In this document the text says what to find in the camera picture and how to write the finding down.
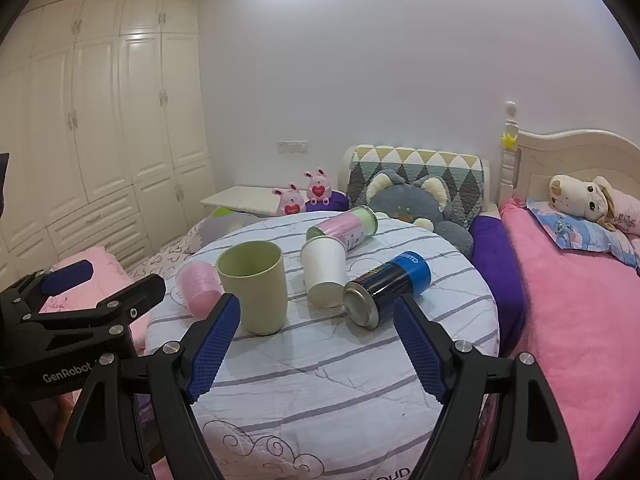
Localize grey bear plush pillow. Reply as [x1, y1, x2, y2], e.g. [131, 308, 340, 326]
[366, 170, 474, 259]

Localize front pink bunny toy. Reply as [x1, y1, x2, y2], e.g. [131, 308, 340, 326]
[272, 183, 306, 216]

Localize white bedside table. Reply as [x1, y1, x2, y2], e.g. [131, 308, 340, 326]
[200, 186, 306, 217]

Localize pink fleece blanket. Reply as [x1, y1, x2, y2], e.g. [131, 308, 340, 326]
[488, 200, 639, 479]

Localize pink bunny toy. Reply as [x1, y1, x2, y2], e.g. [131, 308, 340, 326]
[304, 168, 332, 205]
[272, 183, 306, 216]

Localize white paper cup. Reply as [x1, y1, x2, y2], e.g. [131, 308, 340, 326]
[300, 236, 347, 309]

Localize heart patterned bed sheet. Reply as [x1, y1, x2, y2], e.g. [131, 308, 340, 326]
[126, 236, 192, 281]

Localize blue cartoon pillow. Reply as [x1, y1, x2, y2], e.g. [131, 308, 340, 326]
[525, 198, 639, 271]

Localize black and blue can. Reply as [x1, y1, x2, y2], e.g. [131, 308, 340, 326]
[343, 250, 432, 330]

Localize pink plastic cup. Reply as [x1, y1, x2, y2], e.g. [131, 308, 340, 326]
[176, 261, 224, 320]

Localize cream dog plush toy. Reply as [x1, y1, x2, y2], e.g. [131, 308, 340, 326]
[549, 174, 640, 235]

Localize pink and green jar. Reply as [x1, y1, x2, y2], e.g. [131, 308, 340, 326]
[306, 206, 378, 252]

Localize grey sun patterned pillow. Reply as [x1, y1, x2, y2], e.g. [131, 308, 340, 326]
[191, 207, 262, 252]

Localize light pink embroidered quilt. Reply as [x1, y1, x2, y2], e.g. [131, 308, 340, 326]
[37, 246, 151, 356]

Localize triangle patterned cushion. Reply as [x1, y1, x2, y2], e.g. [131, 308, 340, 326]
[337, 144, 497, 226]

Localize yellow star ornament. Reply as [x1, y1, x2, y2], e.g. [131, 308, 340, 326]
[501, 132, 518, 152]

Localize cream white wardrobe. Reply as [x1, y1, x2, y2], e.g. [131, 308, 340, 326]
[1, 0, 214, 284]

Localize rear pink bunny toy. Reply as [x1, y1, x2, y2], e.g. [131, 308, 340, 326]
[304, 168, 332, 205]

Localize olive green plastic cup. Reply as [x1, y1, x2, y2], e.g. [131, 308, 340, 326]
[216, 240, 288, 336]

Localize purple pillow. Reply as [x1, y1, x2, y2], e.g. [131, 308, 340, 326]
[470, 216, 527, 356]

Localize cream wooden headboard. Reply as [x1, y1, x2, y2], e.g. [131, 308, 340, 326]
[497, 101, 640, 207]

